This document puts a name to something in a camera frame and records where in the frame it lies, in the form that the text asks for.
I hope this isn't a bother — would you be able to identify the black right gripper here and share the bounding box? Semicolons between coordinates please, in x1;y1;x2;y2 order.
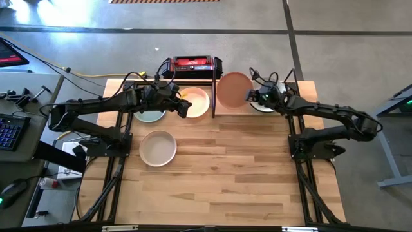
246;82;283;109

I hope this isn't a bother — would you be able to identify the white box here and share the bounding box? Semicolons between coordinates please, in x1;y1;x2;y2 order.
57;141;95;189

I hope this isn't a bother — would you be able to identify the pale grey-green plate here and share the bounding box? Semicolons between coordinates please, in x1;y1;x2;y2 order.
133;109;167;124

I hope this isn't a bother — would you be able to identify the grey table frame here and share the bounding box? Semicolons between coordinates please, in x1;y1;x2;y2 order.
375;83;412;189

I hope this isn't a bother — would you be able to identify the monitor with red screen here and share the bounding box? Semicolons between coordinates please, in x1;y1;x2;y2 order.
0;37;30;68

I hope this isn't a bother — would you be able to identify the red and black power station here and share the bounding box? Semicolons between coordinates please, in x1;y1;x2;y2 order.
160;55;224;81

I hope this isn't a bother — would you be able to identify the pale pink plate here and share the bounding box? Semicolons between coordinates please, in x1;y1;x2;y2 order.
178;86;211;119

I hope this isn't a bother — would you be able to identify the yellow cable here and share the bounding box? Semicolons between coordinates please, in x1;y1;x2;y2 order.
0;32;147;79

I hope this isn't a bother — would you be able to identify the keyboard with blue backlight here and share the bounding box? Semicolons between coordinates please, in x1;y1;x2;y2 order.
0;113;32;152

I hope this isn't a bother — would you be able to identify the black computer mouse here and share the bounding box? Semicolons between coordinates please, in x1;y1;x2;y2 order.
0;179;28;209

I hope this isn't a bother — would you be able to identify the grey desk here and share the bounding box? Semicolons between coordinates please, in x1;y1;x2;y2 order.
0;71;65;228

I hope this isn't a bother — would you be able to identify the light blue plate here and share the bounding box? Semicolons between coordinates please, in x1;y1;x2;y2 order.
249;80;287;113

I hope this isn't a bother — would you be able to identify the beige plate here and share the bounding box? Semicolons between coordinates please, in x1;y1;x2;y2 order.
138;130;178;168

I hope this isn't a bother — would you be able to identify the black aluminium rig frame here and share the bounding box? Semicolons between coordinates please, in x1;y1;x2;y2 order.
72;79;412;232

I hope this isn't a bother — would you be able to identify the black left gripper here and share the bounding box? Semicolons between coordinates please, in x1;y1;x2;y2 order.
145;81;193;119

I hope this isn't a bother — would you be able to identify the silver angle bracket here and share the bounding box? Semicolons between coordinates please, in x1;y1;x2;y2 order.
102;225;139;232
282;226;318;232

